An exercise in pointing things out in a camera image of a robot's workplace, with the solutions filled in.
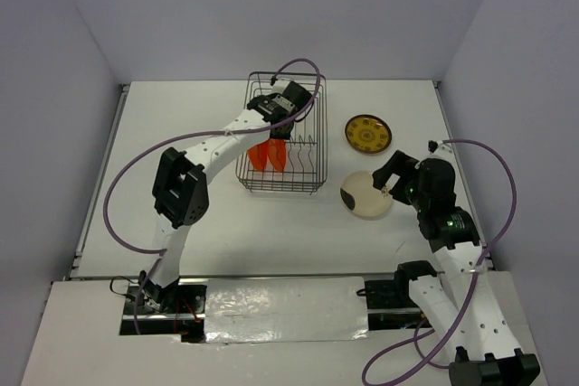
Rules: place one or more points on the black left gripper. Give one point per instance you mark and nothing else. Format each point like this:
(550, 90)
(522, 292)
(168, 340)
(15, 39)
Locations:
(287, 136)

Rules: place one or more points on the grey wire dish rack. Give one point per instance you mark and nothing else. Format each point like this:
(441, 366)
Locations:
(306, 167)

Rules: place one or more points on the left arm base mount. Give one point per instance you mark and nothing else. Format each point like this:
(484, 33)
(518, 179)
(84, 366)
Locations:
(182, 315)

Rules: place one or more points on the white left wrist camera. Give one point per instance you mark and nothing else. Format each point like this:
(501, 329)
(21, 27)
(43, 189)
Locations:
(280, 85)

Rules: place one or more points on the white plate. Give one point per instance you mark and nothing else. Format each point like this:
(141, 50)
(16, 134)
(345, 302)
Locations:
(360, 197)

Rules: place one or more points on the silver foil tape sheet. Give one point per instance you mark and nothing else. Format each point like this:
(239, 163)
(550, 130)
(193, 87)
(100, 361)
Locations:
(282, 310)

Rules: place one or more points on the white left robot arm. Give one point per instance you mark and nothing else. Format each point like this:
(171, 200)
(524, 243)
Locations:
(180, 188)

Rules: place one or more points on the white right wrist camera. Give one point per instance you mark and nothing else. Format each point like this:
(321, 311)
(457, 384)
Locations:
(440, 149)

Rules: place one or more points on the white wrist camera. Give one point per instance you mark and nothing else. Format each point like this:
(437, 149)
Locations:
(280, 85)
(440, 149)

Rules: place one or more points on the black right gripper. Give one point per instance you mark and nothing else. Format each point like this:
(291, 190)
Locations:
(399, 163)

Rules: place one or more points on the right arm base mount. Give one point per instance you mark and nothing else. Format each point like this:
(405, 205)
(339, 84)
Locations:
(387, 307)

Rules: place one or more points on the yellow patterned plate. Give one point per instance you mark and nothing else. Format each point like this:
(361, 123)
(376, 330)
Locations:
(368, 134)

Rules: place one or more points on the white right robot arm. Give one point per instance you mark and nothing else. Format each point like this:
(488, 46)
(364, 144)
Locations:
(459, 302)

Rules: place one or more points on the orange plate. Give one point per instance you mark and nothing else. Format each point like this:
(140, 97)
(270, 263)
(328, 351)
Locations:
(259, 156)
(277, 154)

